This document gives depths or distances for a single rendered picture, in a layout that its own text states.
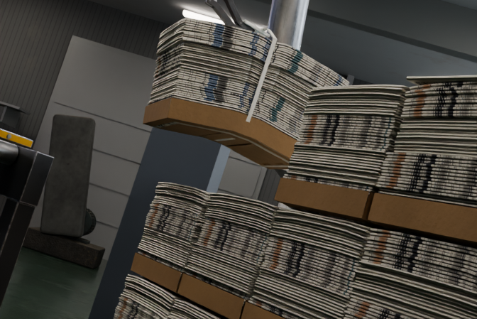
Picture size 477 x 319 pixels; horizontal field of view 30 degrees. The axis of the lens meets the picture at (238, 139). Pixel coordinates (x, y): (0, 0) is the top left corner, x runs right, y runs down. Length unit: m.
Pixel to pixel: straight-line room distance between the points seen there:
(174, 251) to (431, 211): 0.82
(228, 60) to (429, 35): 6.12
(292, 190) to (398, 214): 0.31
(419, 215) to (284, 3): 1.25
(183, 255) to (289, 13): 0.82
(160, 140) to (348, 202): 1.13
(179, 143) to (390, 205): 1.21
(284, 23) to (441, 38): 5.61
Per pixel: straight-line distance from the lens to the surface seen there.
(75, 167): 9.79
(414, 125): 1.37
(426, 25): 8.01
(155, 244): 2.05
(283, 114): 1.96
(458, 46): 7.99
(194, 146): 2.46
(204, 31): 1.92
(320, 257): 1.47
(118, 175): 12.05
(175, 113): 1.89
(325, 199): 1.48
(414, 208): 1.29
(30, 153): 2.07
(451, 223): 1.22
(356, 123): 1.49
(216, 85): 1.92
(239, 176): 11.78
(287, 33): 2.43
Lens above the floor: 0.74
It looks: 6 degrees up
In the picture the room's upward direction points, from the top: 18 degrees clockwise
